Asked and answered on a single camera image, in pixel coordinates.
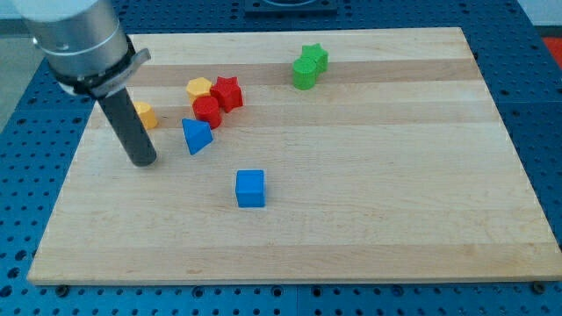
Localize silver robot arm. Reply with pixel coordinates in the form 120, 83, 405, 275
12, 0, 151, 98

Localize blue cube block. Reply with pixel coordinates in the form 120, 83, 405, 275
235, 169, 266, 208

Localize blue triangle block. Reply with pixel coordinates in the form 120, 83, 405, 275
182, 118, 213, 155

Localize wooden board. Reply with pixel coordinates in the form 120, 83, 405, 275
28, 27, 561, 285

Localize red star block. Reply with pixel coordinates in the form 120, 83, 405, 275
210, 76, 243, 113

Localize red cylinder block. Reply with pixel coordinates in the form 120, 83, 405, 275
192, 96, 222, 129

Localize green cylinder block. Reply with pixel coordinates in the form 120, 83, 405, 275
292, 57, 317, 90

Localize green star block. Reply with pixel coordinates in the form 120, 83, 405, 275
301, 43, 328, 73

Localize yellow hexagon block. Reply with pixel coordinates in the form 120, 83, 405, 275
185, 77, 213, 104

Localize yellow cylinder block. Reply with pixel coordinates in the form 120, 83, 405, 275
133, 101, 158, 130

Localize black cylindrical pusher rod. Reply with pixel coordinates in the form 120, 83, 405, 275
98, 89, 157, 167

